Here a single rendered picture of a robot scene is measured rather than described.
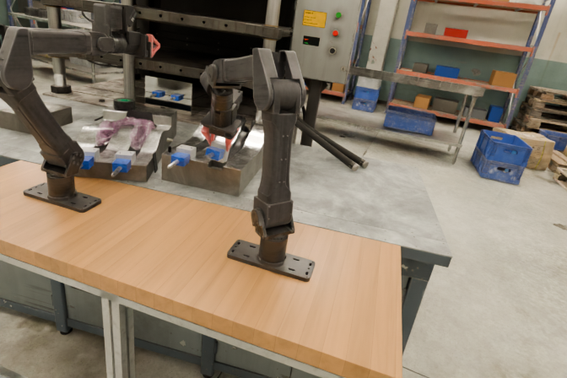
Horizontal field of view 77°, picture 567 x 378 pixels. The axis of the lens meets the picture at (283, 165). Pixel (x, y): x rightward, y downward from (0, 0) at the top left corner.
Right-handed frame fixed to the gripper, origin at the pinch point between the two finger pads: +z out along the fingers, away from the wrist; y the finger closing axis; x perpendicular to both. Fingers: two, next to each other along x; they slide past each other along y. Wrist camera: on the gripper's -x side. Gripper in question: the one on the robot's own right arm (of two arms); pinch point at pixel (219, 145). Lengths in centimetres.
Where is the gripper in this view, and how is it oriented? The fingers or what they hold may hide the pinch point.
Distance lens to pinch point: 110.8
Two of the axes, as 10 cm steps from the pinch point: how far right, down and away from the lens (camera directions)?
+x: -2.9, 6.2, -7.3
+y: -9.5, -3.0, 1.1
